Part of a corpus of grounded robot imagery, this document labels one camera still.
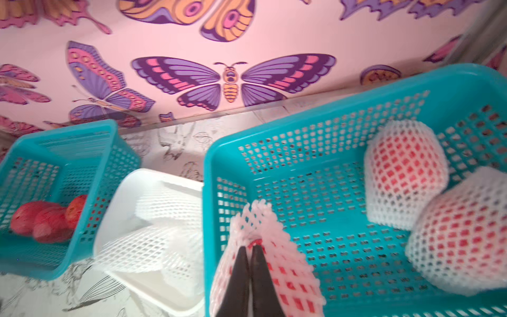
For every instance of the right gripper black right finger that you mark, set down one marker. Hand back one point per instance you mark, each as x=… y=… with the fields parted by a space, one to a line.
x=265 y=302

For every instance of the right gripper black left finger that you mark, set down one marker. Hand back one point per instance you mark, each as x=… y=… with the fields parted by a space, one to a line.
x=236 y=298

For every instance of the netted apple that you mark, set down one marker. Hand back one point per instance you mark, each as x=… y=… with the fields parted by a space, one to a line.
x=405 y=168
x=22 y=222
x=293 y=289
x=459 y=242

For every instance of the red apple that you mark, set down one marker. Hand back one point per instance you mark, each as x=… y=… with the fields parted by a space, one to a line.
x=50 y=226
x=74 y=210

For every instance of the right teal plastic basket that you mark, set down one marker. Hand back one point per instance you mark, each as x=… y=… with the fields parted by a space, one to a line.
x=309 y=166

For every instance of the white plastic tray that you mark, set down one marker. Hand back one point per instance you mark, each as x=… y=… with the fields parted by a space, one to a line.
x=120 y=220

